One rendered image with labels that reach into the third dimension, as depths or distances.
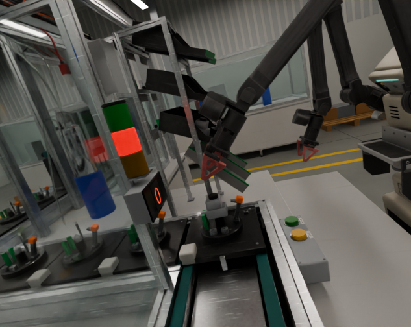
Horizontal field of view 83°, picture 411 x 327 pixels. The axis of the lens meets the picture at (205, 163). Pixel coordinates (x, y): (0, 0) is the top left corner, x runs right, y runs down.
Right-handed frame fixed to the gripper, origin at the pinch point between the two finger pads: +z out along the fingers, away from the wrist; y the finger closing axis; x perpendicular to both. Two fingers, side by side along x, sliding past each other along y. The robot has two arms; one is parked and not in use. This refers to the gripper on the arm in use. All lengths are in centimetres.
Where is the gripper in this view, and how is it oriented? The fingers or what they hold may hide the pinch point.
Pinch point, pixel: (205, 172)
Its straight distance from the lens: 69.3
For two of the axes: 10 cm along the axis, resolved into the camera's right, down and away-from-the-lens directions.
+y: -0.9, 2.9, -9.5
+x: 8.9, 4.6, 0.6
